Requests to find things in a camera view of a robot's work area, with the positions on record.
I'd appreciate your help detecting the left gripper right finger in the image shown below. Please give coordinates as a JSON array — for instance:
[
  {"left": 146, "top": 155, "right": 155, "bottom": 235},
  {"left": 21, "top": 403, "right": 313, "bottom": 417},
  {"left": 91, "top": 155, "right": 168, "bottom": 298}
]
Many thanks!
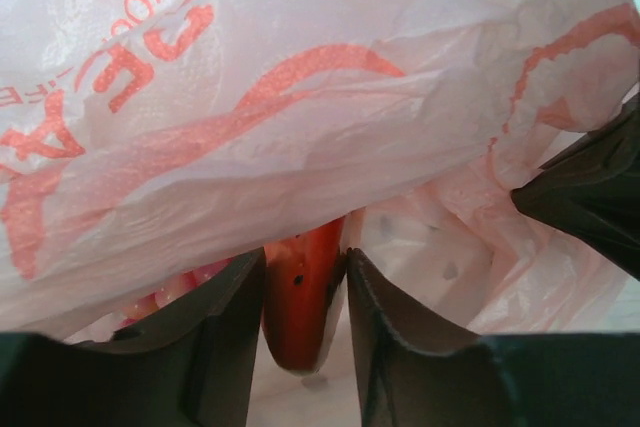
[{"left": 346, "top": 249, "right": 639, "bottom": 426}]

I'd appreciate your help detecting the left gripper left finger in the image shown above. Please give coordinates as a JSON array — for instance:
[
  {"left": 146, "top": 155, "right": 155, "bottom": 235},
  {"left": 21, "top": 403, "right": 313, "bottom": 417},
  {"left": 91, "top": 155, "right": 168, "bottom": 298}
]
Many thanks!
[{"left": 1, "top": 249, "right": 265, "bottom": 427}]

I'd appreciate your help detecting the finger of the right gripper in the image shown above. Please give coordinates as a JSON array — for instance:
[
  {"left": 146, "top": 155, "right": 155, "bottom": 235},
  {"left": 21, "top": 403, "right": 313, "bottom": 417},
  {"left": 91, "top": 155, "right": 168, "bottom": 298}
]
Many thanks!
[{"left": 511, "top": 95, "right": 639, "bottom": 279}]

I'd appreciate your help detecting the watermelon slice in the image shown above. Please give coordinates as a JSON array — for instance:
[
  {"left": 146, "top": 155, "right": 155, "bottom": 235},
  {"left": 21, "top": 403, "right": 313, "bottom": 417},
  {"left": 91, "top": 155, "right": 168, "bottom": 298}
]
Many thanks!
[{"left": 262, "top": 217, "right": 347, "bottom": 376}]

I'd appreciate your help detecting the pink plastic bag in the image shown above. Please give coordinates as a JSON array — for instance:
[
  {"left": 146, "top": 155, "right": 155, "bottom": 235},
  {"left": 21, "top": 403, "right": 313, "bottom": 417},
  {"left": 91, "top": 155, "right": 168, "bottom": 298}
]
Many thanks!
[{"left": 1, "top": 0, "right": 639, "bottom": 426}]

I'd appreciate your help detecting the red grape bunch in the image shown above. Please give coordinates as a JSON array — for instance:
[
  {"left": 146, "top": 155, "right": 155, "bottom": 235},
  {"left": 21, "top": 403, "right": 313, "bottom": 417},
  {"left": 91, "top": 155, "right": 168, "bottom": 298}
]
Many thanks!
[{"left": 117, "top": 256, "right": 235, "bottom": 330}]

